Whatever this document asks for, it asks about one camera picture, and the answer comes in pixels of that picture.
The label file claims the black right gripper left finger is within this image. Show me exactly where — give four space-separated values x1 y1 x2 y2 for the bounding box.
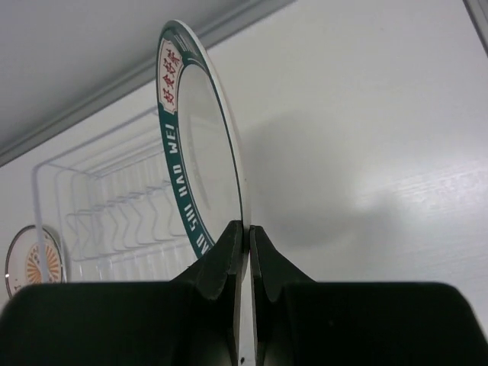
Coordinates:
172 220 244 365

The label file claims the green rimmed white plate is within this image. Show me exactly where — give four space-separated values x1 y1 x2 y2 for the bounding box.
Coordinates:
156 20 250 277

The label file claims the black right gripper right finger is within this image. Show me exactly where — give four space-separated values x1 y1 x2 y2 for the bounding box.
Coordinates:
249 226 314 365

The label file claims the clear wire dish rack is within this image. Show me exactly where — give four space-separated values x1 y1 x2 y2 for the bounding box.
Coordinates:
32 108 196 282

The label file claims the orange sunburst plate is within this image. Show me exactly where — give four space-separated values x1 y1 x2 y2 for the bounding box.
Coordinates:
5 225 66 298

